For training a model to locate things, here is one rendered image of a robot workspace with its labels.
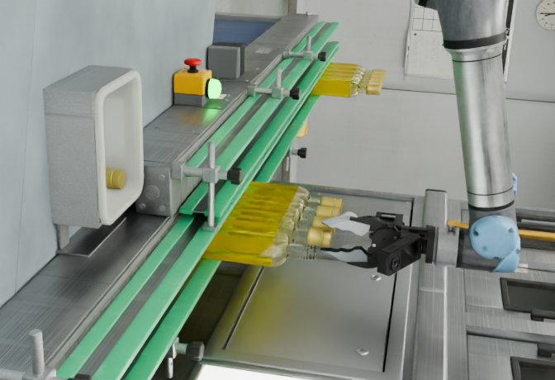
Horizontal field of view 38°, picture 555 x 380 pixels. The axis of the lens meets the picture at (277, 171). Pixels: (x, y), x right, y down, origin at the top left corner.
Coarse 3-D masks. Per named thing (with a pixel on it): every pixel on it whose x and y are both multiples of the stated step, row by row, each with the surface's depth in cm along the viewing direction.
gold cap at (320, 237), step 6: (312, 228) 151; (318, 228) 152; (312, 234) 150; (318, 234) 150; (324, 234) 150; (330, 234) 150; (306, 240) 151; (312, 240) 150; (318, 240) 150; (324, 240) 150; (330, 240) 152; (324, 246) 151
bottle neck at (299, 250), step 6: (294, 246) 146; (300, 246) 146; (306, 246) 146; (312, 246) 146; (294, 252) 146; (300, 252) 146; (306, 252) 145; (312, 252) 145; (300, 258) 146; (306, 258) 146; (312, 258) 146
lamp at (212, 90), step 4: (208, 80) 179; (212, 80) 179; (216, 80) 180; (208, 84) 179; (212, 84) 179; (216, 84) 179; (220, 84) 180; (208, 88) 179; (212, 88) 178; (216, 88) 179; (220, 88) 180; (208, 92) 179; (212, 92) 179; (216, 92) 179; (220, 92) 180; (208, 96) 180; (212, 96) 179; (216, 96) 180
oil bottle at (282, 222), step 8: (232, 216) 153; (240, 216) 153; (248, 216) 153; (256, 216) 153; (264, 216) 153; (272, 216) 153; (280, 216) 153; (240, 224) 151; (248, 224) 151; (256, 224) 150; (264, 224) 150; (272, 224) 150; (280, 224) 150; (288, 224) 151; (288, 232) 150
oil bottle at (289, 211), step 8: (240, 200) 161; (240, 208) 157; (248, 208) 157; (256, 208) 157; (264, 208) 157; (272, 208) 157; (280, 208) 158; (288, 208) 158; (296, 208) 159; (288, 216) 155; (296, 216) 156; (296, 224) 156
